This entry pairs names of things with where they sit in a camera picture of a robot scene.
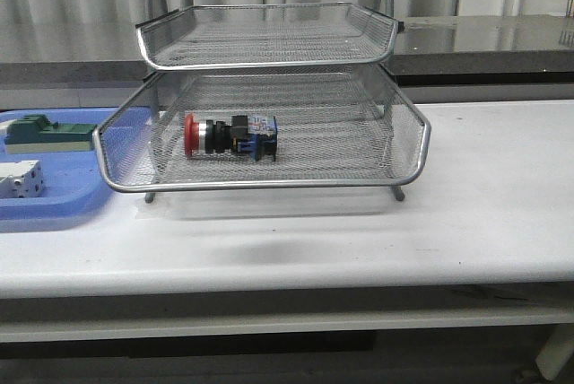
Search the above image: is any white table leg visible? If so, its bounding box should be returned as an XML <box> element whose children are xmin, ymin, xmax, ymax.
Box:
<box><xmin>535</xmin><ymin>324</ymin><xmax>574</xmax><ymax>381</ymax></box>

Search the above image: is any blue plastic tray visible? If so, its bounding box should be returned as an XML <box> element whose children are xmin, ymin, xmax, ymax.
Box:
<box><xmin>0</xmin><ymin>106</ymin><xmax>149</xmax><ymax>233</ymax></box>

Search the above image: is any green beige switch block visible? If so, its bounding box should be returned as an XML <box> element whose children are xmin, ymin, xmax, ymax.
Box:
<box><xmin>4</xmin><ymin>114</ymin><xmax>97</xmax><ymax>154</ymax></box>

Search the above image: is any dark stone counter ledge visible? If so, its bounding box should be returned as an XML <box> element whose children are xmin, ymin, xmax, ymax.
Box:
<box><xmin>1</xmin><ymin>15</ymin><xmax>573</xmax><ymax>86</ymax></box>

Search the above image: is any white circuit breaker block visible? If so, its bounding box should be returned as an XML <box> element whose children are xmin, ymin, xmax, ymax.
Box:
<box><xmin>1</xmin><ymin>160</ymin><xmax>44</xmax><ymax>199</ymax></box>

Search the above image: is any red emergency stop button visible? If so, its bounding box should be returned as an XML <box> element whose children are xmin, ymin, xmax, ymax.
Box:
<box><xmin>184</xmin><ymin>113</ymin><xmax>278</xmax><ymax>161</ymax></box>

